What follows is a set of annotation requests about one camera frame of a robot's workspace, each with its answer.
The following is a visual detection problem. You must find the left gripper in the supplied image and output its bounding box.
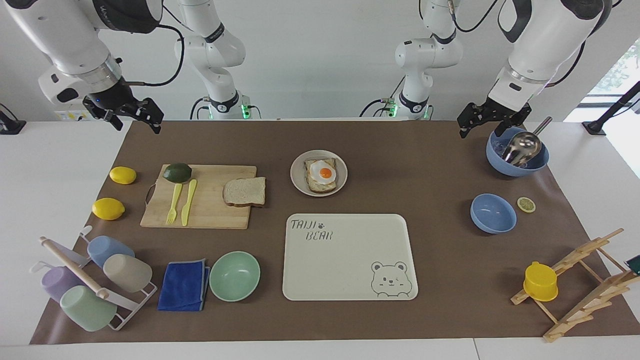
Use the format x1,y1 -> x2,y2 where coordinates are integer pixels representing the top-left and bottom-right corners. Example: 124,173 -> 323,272
457,96 -> 532,139

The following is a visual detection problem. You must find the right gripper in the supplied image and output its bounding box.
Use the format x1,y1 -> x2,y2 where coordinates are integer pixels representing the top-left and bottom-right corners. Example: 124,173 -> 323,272
82,80 -> 165,135

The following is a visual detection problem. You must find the beige round plate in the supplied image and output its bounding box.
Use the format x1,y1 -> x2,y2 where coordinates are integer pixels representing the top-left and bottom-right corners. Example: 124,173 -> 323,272
290,150 -> 349,198

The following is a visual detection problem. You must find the silver metal ladle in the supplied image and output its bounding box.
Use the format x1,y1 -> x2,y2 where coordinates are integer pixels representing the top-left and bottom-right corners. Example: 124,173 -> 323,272
501,116 -> 554,168

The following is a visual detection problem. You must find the large blue bowl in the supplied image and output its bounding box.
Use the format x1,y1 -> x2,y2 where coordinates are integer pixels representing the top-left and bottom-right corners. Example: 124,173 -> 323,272
485,126 -> 550,177

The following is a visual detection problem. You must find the yellow lemon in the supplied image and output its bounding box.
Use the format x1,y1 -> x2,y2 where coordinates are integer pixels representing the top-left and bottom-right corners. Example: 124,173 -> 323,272
109,166 -> 137,185
92,197 -> 126,221

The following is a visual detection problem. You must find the dark green avocado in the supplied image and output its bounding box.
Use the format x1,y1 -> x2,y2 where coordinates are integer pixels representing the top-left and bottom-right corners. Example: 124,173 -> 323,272
163,162 -> 193,184

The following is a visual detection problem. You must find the small blue bowl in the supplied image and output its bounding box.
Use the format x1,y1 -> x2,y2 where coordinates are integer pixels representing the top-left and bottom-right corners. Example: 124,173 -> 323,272
470,193 -> 518,235

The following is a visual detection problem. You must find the yellow-green plastic fork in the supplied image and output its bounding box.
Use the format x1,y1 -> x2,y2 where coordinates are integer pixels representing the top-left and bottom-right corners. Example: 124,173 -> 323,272
165,183 -> 184,225

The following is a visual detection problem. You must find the yellow-green plastic knife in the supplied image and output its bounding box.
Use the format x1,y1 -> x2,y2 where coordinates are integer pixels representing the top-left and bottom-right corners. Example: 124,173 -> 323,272
180,179 -> 198,227

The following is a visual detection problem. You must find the black stand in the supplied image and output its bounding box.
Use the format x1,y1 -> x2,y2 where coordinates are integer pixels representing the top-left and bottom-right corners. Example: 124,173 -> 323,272
582,80 -> 640,136
0,103 -> 27,135

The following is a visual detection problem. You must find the wooden cutting board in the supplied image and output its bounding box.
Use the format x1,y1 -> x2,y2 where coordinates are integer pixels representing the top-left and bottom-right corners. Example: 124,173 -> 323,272
140,164 -> 258,230

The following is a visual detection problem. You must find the blue cup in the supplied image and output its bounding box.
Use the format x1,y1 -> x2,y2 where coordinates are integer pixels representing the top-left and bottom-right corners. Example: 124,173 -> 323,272
87,235 -> 136,269

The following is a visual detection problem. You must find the bread slice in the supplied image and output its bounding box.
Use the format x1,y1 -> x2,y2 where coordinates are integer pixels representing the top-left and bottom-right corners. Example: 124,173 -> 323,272
222,176 -> 267,208

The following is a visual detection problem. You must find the beige cup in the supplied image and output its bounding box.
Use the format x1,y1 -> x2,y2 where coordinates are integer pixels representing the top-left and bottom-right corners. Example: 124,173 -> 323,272
103,254 -> 153,294

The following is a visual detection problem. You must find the yellow cup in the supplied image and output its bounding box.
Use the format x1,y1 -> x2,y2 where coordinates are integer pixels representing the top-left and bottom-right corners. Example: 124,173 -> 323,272
523,261 -> 559,303

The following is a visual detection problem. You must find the fried egg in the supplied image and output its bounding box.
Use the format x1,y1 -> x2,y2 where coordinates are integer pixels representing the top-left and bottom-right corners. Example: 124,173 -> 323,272
309,160 -> 337,184

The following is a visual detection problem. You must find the blue folded cloth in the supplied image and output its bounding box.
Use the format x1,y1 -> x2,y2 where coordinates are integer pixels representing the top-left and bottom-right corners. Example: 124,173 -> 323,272
157,258 -> 212,313

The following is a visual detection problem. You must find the toast slice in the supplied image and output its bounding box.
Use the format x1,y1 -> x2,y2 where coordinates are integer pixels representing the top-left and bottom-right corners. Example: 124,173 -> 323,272
303,158 -> 339,194

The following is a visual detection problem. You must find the purple cup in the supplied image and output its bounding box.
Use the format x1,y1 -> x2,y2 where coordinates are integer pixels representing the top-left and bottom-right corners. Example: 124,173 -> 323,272
41,266 -> 84,303

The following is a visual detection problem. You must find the green bowl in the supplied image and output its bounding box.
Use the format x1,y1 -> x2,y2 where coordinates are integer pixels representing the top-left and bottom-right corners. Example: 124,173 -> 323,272
209,250 -> 262,303

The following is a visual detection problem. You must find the green cup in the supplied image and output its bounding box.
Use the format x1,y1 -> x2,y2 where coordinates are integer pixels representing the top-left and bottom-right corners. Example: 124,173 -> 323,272
59,285 -> 118,333

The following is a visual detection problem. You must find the cream tray with bear print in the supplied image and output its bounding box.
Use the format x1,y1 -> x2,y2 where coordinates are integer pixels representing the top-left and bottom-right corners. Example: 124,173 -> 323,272
282,213 -> 419,302

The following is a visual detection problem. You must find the wooden dish rack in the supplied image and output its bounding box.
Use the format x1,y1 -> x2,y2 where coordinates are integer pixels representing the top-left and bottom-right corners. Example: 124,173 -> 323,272
510,228 -> 640,344

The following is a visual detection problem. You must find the black cable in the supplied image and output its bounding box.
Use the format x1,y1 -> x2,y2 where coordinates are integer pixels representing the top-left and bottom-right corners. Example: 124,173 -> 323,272
118,22 -> 186,88
544,40 -> 587,87
359,75 -> 408,119
189,96 -> 212,121
446,0 -> 502,34

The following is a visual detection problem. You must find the white cup rack, wooden handle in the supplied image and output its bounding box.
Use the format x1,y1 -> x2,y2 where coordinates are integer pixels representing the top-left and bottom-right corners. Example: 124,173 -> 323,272
29,225 -> 159,332

